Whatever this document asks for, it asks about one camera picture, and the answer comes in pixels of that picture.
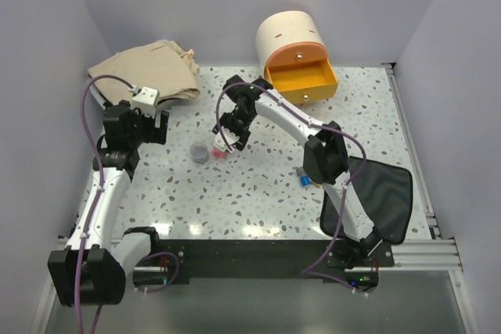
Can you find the blue grey small cylinder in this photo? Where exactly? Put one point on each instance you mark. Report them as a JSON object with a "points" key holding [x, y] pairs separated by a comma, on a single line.
{"points": [[303, 177]]}

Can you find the yellow drawer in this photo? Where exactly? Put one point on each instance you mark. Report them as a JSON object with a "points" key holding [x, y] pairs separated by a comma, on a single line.
{"points": [[315, 79]]}

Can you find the dark grey cloth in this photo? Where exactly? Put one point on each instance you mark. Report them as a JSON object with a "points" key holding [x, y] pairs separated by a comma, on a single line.
{"points": [[385, 192]]}

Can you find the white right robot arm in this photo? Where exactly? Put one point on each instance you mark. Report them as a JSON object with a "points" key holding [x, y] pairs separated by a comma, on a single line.
{"points": [[331, 158]]}

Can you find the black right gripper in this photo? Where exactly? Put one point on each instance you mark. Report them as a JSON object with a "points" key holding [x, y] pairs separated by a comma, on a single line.
{"points": [[224, 121]]}

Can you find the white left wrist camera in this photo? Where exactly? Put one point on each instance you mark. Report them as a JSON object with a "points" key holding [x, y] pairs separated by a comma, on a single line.
{"points": [[145, 101]]}

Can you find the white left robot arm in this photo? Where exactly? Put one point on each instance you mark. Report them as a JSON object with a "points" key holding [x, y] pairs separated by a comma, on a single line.
{"points": [[90, 268]]}

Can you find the beige cloth bag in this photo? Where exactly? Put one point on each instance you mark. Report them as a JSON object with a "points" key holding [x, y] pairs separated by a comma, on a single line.
{"points": [[162, 65]]}

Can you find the cream round drawer organizer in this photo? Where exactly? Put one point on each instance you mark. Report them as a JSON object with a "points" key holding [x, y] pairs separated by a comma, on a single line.
{"points": [[283, 35]]}

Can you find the aluminium front rail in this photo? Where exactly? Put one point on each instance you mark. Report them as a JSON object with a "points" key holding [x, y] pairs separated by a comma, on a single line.
{"points": [[434, 255]]}

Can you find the pink capped glitter tube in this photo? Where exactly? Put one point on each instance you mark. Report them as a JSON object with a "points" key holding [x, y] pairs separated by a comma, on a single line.
{"points": [[218, 154]]}

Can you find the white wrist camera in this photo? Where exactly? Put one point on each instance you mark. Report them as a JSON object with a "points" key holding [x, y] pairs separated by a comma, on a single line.
{"points": [[145, 101], [225, 141]]}

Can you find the white basket under bag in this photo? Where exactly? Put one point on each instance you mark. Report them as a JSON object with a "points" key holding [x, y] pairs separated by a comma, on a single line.
{"points": [[96, 94]]}

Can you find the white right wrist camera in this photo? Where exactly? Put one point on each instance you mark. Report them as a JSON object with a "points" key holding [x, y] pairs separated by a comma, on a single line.
{"points": [[225, 141]]}

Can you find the clear purple small jar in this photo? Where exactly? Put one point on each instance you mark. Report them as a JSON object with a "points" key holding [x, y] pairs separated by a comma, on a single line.
{"points": [[199, 153]]}

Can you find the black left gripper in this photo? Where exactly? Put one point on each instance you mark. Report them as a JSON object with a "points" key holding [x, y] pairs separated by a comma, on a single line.
{"points": [[156, 134]]}

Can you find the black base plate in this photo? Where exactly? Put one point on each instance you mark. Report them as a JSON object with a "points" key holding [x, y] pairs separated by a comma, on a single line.
{"points": [[271, 259]]}

